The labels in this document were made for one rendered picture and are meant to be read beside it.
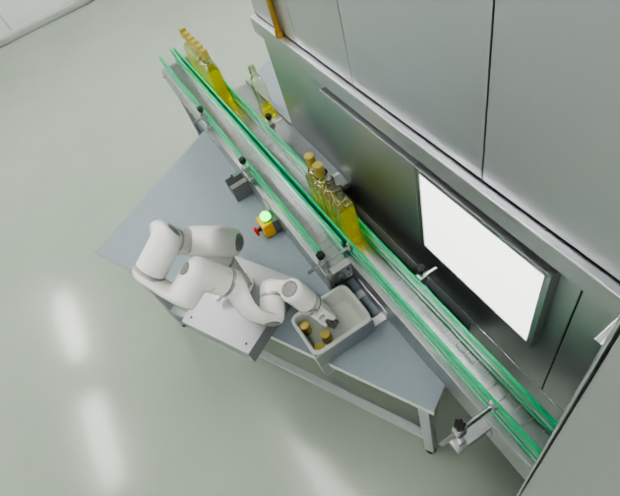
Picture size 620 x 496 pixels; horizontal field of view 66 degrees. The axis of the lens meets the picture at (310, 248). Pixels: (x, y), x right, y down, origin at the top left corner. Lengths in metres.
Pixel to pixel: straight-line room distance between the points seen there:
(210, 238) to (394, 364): 0.69
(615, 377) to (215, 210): 1.93
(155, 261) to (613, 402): 1.10
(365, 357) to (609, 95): 1.09
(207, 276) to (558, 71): 0.89
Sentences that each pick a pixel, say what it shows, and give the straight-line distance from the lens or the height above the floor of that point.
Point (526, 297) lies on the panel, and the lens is 1.20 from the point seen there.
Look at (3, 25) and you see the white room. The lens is 7.19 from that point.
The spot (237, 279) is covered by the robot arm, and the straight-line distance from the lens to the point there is 1.32.
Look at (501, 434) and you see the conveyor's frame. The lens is 1.38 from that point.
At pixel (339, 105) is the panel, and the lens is 1.49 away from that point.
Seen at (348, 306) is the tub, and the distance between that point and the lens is 1.67.
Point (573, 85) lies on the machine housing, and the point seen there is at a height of 1.72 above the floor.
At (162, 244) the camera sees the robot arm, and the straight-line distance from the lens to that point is 1.28.
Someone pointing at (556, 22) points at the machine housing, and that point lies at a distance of 0.79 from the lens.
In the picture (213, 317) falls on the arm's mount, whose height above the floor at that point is 0.81.
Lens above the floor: 2.20
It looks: 51 degrees down
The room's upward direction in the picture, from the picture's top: 22 degrees counter-clockwise
